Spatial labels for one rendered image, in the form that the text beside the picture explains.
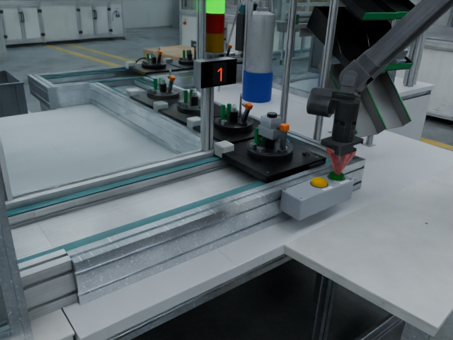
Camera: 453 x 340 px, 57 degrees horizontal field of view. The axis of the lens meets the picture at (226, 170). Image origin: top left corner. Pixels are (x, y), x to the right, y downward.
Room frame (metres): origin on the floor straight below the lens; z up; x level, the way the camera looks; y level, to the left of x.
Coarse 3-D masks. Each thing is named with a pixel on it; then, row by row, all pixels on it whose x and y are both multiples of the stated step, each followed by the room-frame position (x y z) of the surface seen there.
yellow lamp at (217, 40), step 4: (208, 36) 1.17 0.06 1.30; (212, 36) 1.17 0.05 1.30; (216, 36) 1.17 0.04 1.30; (220, 36) 1.17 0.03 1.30; (208, 40) 1.17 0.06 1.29; (212, 40) 1.17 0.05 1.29; (216, 40) 1.17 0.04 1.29; (220, 40) 1.17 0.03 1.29; (208, 44) 1.17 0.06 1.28; (212, 44) 1.17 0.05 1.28; (216, 44) 1.17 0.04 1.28; (220, 44) 1.17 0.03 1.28; (208, 48) 1.17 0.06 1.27; (212, 48) 1.17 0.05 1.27; (216, 48) 1.17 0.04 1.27; (220, 48) 1.17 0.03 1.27; (208, 52) 1.17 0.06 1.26; (212, 52) 1.17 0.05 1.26; (216, 52) 1.17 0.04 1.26; (220, 52) 1.17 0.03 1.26
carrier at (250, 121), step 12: (240, 96) 1.47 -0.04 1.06; (228, 108) 1.46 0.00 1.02; (240, 108) 1.47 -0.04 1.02; (216, 120) 1.40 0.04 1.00; (228, 120) 1.42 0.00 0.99; (240, 120) 1.43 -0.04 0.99; (252, 120) 1.50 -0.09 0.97; (216, 132) 1.35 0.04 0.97; (228, 132) 1.35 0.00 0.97; (240, 132) 1.35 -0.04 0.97; (252, 132) 1.36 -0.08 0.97
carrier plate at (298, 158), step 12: (240, 144) 1.24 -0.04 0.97; (216, 156) 1.19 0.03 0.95; (228, 156) 1.14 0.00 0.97; (240, 156) 1.15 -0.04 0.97; (300, 156) 1.16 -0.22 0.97; (312, 156) 1.17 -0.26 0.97; (240, 168) 1.10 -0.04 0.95; (252, 168) 1.06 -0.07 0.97; (264, 168) 1.07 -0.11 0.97; (276, 168) 1.07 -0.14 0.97; (288, 168) 1.07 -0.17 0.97; (300, 168) 1.09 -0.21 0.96; (264, 180) 1.02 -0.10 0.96
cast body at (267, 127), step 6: (270, 114) 1.17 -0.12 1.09; (276, 114) 1.17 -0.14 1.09; (264, 120) 1.17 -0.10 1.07; (270, 120) 1.15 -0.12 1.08; (276, 120) 1.16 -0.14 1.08; (258, 126) 1.21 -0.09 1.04; (264, 126) 1.17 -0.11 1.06; (270, 126) 1.15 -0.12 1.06; (276, 126) 1.16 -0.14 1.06; (258, 132) 1.19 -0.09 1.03; (264, 132) 1.17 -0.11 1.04; (270, 132) 1.15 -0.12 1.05; (276, 132) 1.15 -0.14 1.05; (270, 138) 1.15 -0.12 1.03; (276, 138) 1.15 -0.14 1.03
